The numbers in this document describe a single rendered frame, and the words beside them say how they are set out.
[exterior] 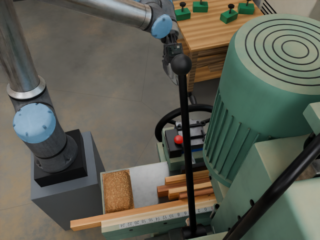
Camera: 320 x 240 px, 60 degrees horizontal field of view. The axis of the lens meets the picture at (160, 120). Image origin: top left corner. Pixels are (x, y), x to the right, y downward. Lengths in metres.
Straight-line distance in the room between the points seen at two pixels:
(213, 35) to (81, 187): 1.33
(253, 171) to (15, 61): 0.91
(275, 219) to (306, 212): 0.04
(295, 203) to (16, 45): 0.99
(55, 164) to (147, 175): 0.48
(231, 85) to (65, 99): 2.07
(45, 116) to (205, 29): 1.34
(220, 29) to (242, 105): 1.72
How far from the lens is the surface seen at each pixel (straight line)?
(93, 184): 1.34
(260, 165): 0.41
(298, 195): 0.28
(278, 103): 0.38
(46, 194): 1.38
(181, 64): 0.45
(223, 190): 0.76
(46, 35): 3.09
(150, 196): 0.91
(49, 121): 1.12
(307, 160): 0.23
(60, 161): 1.26
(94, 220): 0.87
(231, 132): 0.47
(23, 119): 1.16
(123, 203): 0.89
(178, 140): 0.86
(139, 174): 0.94
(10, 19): 1.06
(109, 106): 2.27
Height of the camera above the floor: 1.76
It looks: 55 degrees down
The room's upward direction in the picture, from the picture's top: straight up
